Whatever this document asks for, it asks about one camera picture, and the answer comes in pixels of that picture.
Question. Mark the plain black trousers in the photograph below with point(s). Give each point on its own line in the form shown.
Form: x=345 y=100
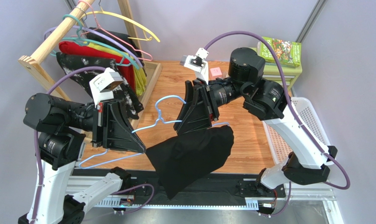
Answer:
x=183 y=159

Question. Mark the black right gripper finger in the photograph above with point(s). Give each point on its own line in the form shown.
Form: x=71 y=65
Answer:
x=193 y=118
x=189 y=94

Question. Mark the pink cube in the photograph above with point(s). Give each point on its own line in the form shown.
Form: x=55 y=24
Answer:
x=215 y=73

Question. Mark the green comic book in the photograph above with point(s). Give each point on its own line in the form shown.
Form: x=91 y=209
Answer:
x=288 y=53

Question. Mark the pink wire hanger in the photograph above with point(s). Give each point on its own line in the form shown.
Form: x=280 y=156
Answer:
x=142 y=54

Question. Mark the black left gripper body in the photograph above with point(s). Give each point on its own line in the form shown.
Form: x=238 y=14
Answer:
x=97 y=127

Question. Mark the white plastic basket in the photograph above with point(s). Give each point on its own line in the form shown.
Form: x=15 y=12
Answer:
x=304 y=108

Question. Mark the wooden clothes rack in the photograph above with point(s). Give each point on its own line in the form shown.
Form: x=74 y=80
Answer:
x=33 y=62

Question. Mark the yellow garment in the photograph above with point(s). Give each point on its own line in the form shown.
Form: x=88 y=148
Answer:
x=139 y=74

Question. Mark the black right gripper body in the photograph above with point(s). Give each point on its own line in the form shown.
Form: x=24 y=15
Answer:
x=211 y=101

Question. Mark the red garment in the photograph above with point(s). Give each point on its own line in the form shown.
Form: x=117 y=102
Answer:
x=95 y=50

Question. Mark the yellow wire hanger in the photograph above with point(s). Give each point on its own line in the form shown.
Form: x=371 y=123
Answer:
x=131 y=21

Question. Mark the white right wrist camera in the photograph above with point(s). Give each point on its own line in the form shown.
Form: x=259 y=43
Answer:
x=198 y=64

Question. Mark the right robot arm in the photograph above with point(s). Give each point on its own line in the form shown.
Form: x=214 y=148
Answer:
x=265 y=99

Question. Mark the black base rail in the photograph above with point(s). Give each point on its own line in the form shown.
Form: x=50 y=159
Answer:
x=213 y=192

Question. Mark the black garment on rack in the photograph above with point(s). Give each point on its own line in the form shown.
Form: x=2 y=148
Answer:
x=105 y=41

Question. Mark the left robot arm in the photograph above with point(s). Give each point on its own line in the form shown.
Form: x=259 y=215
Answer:
x=56 y=123

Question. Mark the blue wire hanger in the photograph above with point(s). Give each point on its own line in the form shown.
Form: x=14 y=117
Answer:
x=129 y=158

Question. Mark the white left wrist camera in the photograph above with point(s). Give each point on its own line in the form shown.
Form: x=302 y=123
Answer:
x=102 y=85

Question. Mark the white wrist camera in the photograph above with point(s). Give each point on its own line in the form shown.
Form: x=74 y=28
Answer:
x=198 y=64
x=102 y=85

